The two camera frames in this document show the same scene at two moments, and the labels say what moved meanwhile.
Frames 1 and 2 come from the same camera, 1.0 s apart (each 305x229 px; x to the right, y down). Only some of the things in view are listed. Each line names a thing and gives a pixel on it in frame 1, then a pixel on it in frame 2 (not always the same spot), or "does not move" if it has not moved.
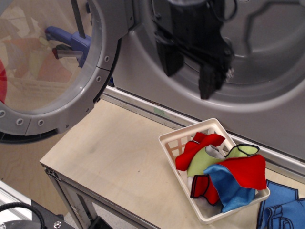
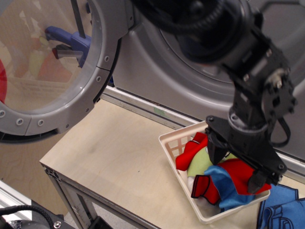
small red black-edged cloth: (203, 185) does not move
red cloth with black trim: (200, 140) does not move
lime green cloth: (200, 160) does not move
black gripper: (196, 29) to (251, 145)
